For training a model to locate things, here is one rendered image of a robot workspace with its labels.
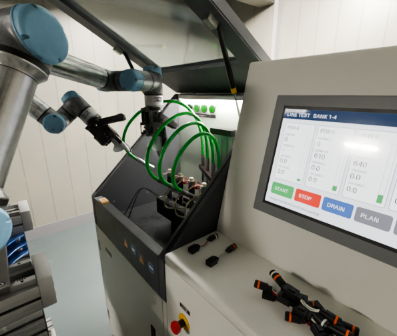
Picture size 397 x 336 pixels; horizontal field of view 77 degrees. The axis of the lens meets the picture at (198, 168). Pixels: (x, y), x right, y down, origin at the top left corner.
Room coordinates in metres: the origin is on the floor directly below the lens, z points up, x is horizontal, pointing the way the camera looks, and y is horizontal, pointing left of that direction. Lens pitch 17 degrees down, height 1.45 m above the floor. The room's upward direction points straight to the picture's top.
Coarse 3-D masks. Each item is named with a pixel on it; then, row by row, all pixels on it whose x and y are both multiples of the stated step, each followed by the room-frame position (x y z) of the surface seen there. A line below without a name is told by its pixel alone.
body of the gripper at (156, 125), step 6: (144, 108) 1.02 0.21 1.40; (150, 108) 1.02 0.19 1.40; (156, 108) 1.02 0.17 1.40; (162, 108) 1.05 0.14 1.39; (144, 114) 1.03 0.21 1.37; (150, 114) 1.02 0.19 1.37; (156, 114) 1.05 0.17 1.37; (144, 120) 1.03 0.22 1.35; (150, 120) 1.02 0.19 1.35; (156, 120) 1.05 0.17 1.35; (162, 120) 1.06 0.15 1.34; (144, 126) 1.04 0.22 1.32; (150, 126) 1.00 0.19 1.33; (156, 126) 1.02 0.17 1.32; (144, 132) 1.04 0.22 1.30; (150, 132) 1.01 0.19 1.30; (162, 132) 1.04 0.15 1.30
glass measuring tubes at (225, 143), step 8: (216, 128) 1.21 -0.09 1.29; (224, 128) 1.21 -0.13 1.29; (216, 136) 1.24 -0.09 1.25; (224, 136) 1.18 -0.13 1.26; (232, 136) 1.14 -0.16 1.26; (224, 144) 1.18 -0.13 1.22; (232, 144) 1.16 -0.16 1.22; (224, 152) 1.18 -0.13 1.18; (216, 160) 1.25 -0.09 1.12; (216, 168) 1.24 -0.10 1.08
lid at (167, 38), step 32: (64, 0) 1.14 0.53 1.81; (96, 0) 1.04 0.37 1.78; (128, 0) 0.95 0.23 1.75; (160, 0) 0.88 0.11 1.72; (192, 0) 0.78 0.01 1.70; (224, 0) 0.79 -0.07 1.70; (96, 32) 1.26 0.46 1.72; (128, 32) 1.16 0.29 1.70; (160, 32) 1.05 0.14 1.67; (192, 32) 0.96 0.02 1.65; (224, 32) 0.85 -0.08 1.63; (160, 64) 1.33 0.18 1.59; (192, 64) 1.18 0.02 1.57; (224, 64) 1.04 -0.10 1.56
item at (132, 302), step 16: (112, 256) 1.03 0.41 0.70; (112, 272) 1.05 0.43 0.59; (128, 272) 0.89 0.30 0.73; (112, 288) 1.08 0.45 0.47; (128, 288) 0.90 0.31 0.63; (144, 288) 0.78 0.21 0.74; (112, 304) 1.10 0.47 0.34; (128, 304) 0.92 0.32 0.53; (144, 304) 0.79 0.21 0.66; (160, 304) 0.69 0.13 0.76; (112, 320) 1.13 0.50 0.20; (128, 320) 0.94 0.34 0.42; (144, 320) 0.80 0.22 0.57; (160, 320) 0.70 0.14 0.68
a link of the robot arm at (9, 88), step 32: (0, 32) 0.55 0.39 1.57; (32, 32) 0.55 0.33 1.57; (64, 32) 0.63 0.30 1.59; (0, 64) 0.53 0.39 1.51; (32, 64) 0.55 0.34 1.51; (0, 96) 0.51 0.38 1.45; (32, 96) 0.56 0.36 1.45; (0, 128) 0.49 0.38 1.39; (0, 160) 0.48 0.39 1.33; (0, 192) 0.46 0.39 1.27; (0, 224) 0.43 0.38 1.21
